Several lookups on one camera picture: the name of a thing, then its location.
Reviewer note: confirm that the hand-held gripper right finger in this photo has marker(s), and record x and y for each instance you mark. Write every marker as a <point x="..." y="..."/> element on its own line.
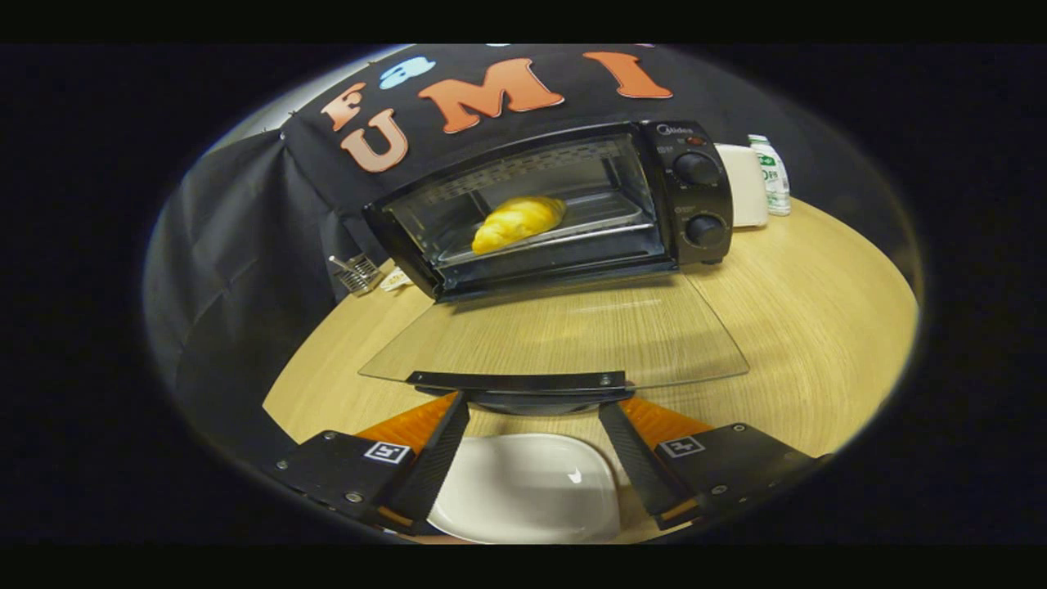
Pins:
<point x="638" y="466"/>

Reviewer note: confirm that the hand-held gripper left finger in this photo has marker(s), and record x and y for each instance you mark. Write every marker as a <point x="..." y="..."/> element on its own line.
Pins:
<point x="433" y="466"/>

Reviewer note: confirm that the yellow croissant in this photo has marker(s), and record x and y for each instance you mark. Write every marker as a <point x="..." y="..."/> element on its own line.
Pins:
<point x="515" y="222"/>

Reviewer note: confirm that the black toaster oven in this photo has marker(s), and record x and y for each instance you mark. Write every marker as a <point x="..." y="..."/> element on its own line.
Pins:
<point x="695" y="196"/>

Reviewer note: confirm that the white plate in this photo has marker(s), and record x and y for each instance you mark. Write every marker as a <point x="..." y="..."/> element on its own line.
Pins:
<point x="523" y="491"/>

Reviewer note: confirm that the small white packet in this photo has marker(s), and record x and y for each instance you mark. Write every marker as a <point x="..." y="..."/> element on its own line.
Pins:
<point x="396" y="281"/>

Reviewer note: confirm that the black backdrop cloth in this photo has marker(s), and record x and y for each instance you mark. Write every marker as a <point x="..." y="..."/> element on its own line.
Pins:
<point x="237" y="278"/>

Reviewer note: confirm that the white countertop appliance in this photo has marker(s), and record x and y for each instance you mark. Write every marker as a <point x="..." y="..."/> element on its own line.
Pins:
<point x="740" y="188"/>

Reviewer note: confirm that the green label plastic bottle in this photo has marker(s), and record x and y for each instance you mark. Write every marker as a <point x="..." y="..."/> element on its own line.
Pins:
<point x="773" y="176"/>

